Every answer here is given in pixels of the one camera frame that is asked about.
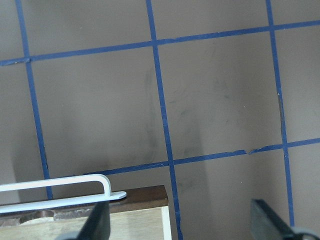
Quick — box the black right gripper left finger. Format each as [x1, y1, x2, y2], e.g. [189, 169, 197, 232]
[57, 201, 111, 240]

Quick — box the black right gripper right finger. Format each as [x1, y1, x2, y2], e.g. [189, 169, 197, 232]
[250, 198, 320, 240]

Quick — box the brown wooden drawer box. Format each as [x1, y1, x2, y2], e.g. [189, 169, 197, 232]
[0, 185, 172, 240]

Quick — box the white drawer handle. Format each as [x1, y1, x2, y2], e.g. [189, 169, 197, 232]
[0, 174, 127, 214]

